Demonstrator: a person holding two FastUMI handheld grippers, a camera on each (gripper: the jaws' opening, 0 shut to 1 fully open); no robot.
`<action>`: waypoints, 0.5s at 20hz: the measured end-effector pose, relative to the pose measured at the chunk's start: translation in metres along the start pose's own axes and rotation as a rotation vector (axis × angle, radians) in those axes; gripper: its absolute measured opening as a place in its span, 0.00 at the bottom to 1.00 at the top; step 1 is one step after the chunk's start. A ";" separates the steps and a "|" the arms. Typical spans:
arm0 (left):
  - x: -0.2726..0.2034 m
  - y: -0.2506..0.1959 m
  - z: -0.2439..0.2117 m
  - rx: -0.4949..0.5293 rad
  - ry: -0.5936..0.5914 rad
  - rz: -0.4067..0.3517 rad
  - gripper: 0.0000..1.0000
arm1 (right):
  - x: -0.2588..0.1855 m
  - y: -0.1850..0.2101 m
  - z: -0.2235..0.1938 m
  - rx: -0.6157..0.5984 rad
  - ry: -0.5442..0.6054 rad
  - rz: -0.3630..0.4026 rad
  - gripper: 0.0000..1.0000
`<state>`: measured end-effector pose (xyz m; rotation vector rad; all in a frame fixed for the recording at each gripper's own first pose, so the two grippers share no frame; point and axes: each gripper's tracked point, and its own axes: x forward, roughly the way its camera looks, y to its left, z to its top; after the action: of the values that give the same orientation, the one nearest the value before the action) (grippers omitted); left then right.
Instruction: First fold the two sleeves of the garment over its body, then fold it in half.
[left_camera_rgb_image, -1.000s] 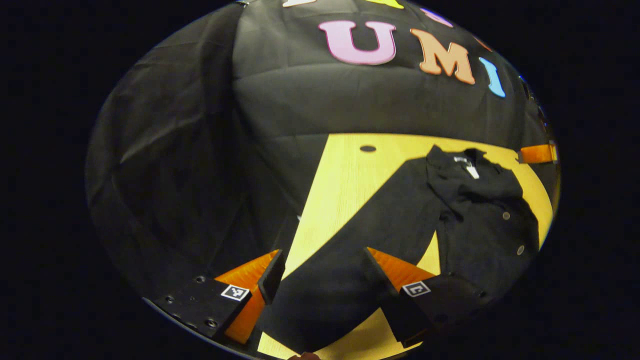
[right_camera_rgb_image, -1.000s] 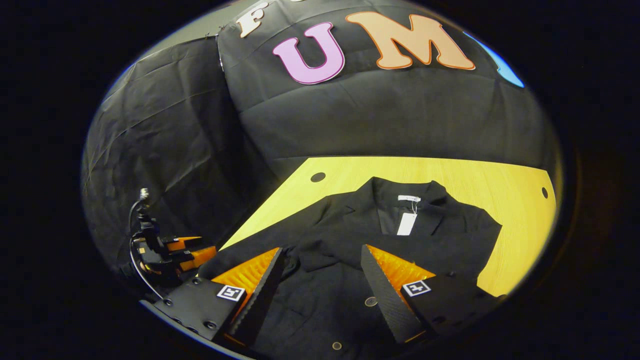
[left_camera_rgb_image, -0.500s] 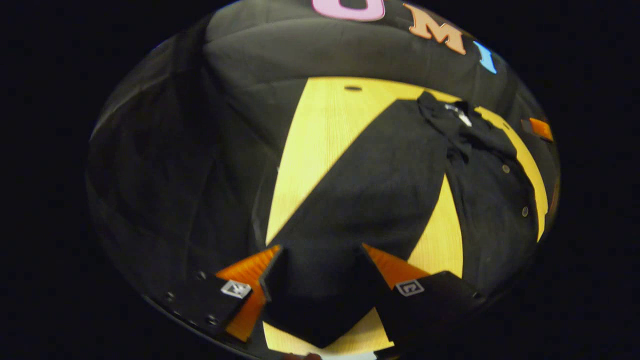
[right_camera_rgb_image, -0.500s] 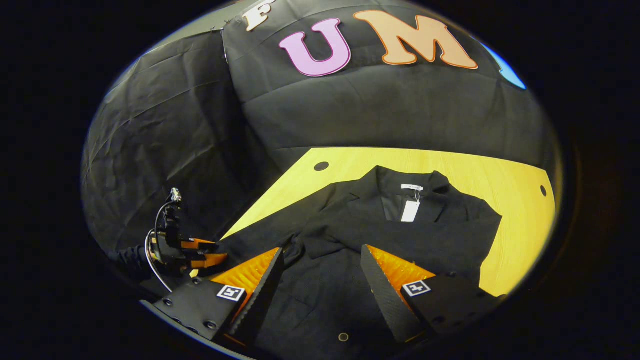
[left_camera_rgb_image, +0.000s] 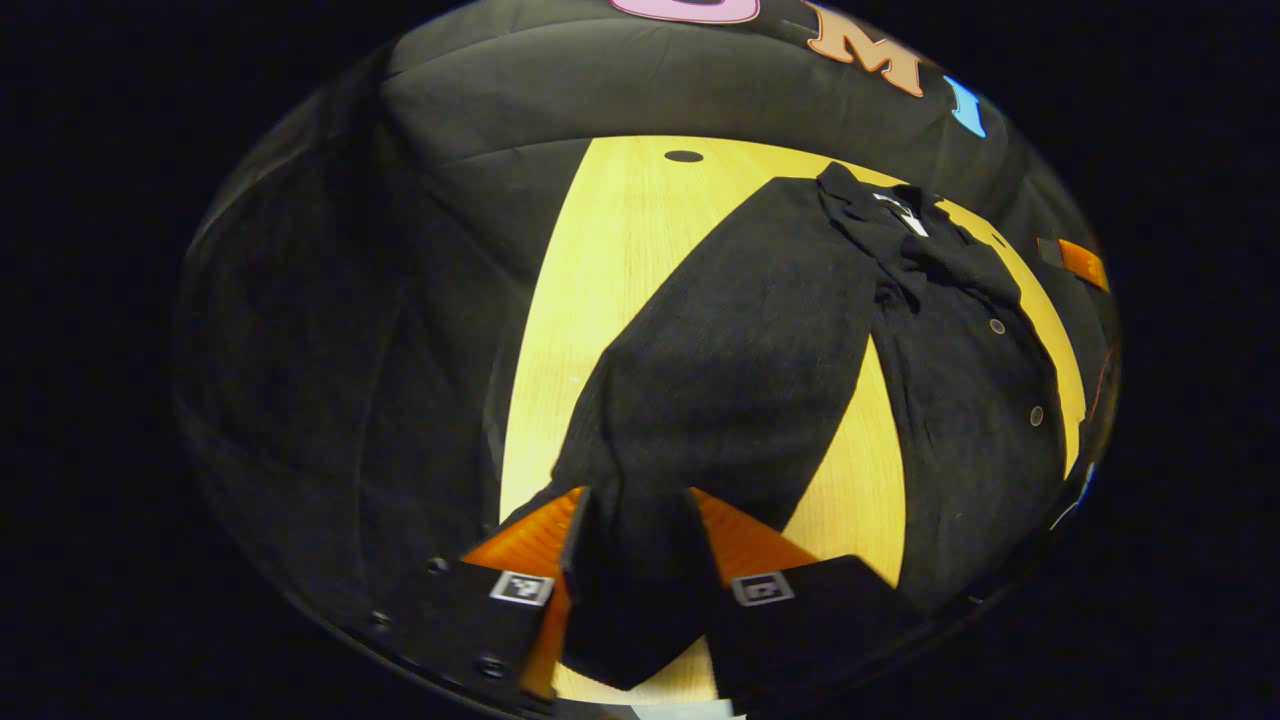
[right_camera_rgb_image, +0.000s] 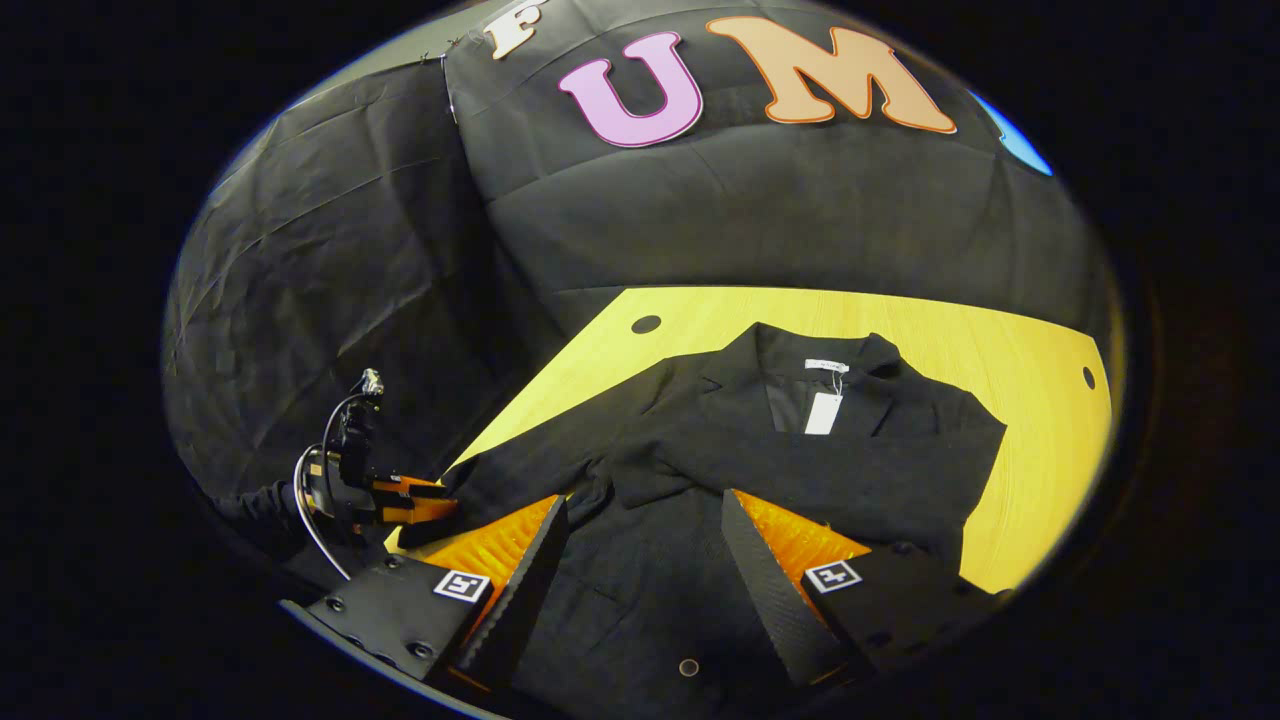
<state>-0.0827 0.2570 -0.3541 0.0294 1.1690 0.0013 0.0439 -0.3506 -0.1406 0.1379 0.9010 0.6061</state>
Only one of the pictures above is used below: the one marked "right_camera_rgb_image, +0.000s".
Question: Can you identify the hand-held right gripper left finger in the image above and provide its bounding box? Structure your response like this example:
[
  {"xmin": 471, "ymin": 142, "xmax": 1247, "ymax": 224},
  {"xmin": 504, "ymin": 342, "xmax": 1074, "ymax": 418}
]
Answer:
[{"xmin": 300, "ymin": 495, "xmax": 571, "ymax": 691}]

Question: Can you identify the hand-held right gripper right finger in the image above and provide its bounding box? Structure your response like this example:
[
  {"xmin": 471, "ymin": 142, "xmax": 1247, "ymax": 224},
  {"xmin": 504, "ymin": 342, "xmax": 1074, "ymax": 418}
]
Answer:
[{"xmin": 720, "ymin": 488, "xmax": 1011, "ymax": 686}]

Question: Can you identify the black jacket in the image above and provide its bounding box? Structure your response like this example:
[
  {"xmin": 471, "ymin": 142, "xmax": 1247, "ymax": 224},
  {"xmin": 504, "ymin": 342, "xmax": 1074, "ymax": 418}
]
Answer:
[{"xmin": 395, "ymin": 322, "xmax": 1009, "ymax": 720}]

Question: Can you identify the black backdrop cloth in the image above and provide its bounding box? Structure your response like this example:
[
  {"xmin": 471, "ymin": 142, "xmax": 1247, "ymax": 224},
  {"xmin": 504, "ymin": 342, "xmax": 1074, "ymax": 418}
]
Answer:
[{"xmin": 162, "ymin": 0, "xmax": 1121, "ymax": 511}]

